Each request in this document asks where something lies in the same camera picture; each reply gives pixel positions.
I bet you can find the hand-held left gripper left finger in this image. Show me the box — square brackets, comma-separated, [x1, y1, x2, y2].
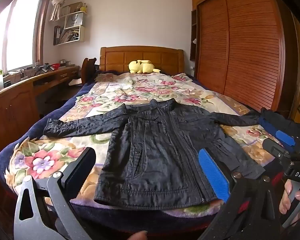
[14, 147, 97, 240]

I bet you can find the wooden desk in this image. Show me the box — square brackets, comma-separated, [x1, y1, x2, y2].
[0, 64, 81, 155]

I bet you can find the window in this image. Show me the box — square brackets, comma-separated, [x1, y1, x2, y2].
[0, 0, 53, 77]

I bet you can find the person's left hand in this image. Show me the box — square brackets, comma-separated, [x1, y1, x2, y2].
[129, 231, 148, 240]

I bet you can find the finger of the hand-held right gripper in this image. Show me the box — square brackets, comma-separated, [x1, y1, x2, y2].
[258, 116, 278, 133]
[275, 129, 297, 149]

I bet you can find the person's right hand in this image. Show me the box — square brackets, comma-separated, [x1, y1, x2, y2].
[279, 180, 300, 215]

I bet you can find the floral blanket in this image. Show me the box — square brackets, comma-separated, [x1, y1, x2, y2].
[4, 71, 285, 218]

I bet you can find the white paper bag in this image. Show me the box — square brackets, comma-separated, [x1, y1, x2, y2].
[65, 12, 84, 29]

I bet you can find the white wall shelf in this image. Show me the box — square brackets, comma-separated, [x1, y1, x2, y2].
[53, 4, 88, 46]

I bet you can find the black jacket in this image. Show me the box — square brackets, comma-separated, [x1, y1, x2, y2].
[43, 98, 267, 211]

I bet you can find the row of books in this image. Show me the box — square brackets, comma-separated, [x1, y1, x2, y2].
[54, 25, 79, 45]

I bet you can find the tied cream curtain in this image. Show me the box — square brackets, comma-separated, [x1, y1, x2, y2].
[49, 0, 73, 22]

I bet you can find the wooden louvred wardrobe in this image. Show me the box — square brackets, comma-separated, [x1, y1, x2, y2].
[190, 0, 294, 117]

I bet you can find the dark navy folded garment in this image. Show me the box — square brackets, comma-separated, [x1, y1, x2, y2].
[261, 107, 300, 140]

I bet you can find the wooden bed headboard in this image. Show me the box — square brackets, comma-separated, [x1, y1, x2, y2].
[99, 46, 184, 74]

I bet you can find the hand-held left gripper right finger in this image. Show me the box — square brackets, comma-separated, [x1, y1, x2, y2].
[198, 147, 283, 240]

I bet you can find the yellow plush toy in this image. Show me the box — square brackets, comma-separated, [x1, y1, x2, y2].
[128, 59, 161, 74]

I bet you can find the wooden chair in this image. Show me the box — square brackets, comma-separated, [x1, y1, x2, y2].
[81, 57, 98, 85]

